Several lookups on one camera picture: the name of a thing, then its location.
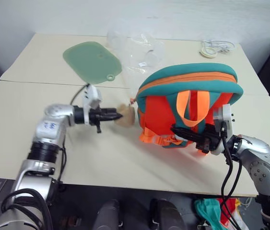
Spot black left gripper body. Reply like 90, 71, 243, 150
88, 107, 107, 134

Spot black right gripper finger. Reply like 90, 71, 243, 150
170, 126, 207, 139
173, 132, 201, 145

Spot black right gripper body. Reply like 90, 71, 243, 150
195, 124, 223, 154

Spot small beige round object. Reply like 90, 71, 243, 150
114, 103, 136, 128

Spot orange and teal backpack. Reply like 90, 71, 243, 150
129, 62, 245, 151

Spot green silicone mat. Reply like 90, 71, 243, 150
62, 41, 123, 85

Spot clear plastic bag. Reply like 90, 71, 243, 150
106, 28, 167, 96

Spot green and red cloth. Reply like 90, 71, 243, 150
193, 197, 243, 230

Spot dark rounded shape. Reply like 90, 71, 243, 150
150, 198, 188, 230
95, 199, 121, 230

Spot white tape roll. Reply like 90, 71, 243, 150
199, 46, 218, 58

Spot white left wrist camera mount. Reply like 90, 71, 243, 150
81, 83, 103, 125

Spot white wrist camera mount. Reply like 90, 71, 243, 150
211, 103, 234, 154
81, 83, 103, 125

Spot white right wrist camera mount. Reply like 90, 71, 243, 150
211, 103, 234, 154

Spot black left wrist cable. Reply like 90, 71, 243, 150
70, 83, 90, 106

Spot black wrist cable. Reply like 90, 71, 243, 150
70, 83, 90, 106
220, 121, 244, 230

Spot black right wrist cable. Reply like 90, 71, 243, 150
220, 121, 244, 230

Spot white coiled cable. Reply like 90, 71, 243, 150
200, 39, 236, 55

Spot thick black body cables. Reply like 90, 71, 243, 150
1, 188, 54, 230

